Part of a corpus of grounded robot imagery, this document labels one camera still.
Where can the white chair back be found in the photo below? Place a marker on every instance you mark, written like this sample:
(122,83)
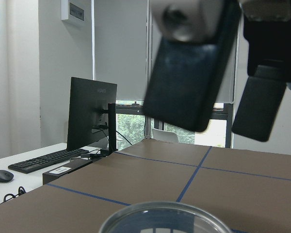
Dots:
(165,136)

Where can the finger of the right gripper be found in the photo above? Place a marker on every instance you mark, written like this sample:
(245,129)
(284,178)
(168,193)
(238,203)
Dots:
(197,38)

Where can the white wall panel box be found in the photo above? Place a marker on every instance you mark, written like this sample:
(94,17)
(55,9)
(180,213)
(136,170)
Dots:
(72,12)

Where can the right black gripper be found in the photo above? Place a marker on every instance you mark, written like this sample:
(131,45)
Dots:
(267,28)

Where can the white tennis ball can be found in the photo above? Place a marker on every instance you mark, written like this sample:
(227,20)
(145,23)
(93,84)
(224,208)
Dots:
(163,217)

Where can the black computer mouse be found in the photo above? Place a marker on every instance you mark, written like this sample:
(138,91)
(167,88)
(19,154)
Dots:
(6,176)

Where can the black monitor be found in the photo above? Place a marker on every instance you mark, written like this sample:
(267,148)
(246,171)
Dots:
(92,115)

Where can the black keyboard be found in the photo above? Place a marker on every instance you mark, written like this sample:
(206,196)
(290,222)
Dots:
(47,160)

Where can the white window roller blind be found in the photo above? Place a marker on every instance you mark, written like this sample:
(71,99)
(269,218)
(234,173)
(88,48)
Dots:
(127,39)

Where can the black box white label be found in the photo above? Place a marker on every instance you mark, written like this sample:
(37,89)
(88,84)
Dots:
(62,170)

